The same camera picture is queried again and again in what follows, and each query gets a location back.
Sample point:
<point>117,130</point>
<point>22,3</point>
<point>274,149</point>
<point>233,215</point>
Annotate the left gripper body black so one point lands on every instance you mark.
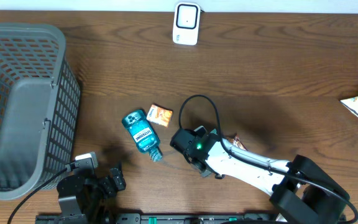
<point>104,186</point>

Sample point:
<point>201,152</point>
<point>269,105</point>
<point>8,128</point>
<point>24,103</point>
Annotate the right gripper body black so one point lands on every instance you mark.
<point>191,161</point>

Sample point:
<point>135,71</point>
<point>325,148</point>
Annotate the orange chocolate bar wrapper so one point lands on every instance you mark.
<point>235,140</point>

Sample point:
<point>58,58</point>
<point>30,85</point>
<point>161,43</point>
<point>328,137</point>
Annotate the small orange tissue pack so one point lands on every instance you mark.
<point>159,115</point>

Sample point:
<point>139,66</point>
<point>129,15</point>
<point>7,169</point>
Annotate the blue Listerine mouthwash bottle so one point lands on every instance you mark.
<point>143,134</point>

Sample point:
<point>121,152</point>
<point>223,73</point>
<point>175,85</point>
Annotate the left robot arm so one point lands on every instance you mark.
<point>82,196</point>

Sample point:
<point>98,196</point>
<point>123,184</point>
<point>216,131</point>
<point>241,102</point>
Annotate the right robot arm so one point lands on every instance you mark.
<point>299,189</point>

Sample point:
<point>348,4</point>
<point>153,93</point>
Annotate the white barcode scanner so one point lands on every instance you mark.
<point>186,23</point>

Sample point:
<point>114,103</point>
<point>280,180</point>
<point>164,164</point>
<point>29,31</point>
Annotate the grey plastic mesh basket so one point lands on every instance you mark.
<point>39,103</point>

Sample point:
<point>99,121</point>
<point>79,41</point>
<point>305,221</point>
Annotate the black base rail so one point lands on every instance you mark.
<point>136,218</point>

